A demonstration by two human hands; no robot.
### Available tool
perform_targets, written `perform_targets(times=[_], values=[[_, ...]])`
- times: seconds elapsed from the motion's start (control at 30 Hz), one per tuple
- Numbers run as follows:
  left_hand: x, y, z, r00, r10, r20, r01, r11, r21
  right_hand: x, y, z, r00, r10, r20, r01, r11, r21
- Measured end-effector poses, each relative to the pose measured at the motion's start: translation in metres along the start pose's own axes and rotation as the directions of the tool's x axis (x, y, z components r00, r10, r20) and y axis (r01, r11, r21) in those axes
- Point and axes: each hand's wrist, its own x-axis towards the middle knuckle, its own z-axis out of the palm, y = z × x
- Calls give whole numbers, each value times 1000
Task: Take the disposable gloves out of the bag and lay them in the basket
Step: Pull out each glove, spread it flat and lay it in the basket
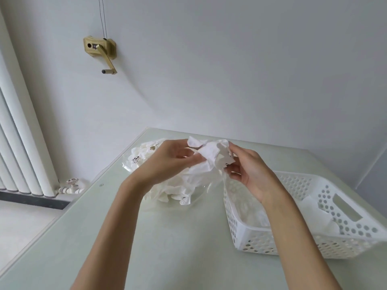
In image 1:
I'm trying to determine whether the person's right hand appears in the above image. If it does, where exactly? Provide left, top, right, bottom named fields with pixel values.
left=225, top=141, right=285, bottom=209

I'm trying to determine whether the person's left hand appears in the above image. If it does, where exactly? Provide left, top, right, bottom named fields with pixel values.
left=130, top=139, right=206, bottom=194

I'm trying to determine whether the clear bear-print plastic bag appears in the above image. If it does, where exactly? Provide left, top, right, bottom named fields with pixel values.
left=121, top=139, right=225, bottom=209

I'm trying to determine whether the white cotton glove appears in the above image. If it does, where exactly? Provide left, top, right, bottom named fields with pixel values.
left=182, top=136, right=237, bottom=185

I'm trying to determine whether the white perforated plastic basket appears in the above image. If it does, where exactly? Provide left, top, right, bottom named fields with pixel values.
left=223, top=170, right=387, bottom=260

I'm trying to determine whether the stack of white gloves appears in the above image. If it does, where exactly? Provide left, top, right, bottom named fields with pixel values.
left=225, top=178, right=341, bottom=236

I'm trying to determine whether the person's left forearm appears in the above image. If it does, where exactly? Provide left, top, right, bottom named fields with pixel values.
left=69, top=180, right=152, bottom=290

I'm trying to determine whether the person's right forearm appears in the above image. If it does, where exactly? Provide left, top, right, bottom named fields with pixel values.
left=262, top=192, right=343, bottom=290

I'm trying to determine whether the white radiator valve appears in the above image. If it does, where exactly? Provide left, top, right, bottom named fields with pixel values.
left=56, top=177, right=85, bottom=195

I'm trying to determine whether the white column radiator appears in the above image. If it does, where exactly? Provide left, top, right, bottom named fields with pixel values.
left=0, top=8, right=59, bottom=198

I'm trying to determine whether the brass wall crank winch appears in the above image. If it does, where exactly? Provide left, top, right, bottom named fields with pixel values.
left=83, top=35, right=118, bottom=76

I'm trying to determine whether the thin steel winch cable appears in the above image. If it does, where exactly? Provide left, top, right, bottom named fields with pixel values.
left=98, top=0, right=107, bottom=40

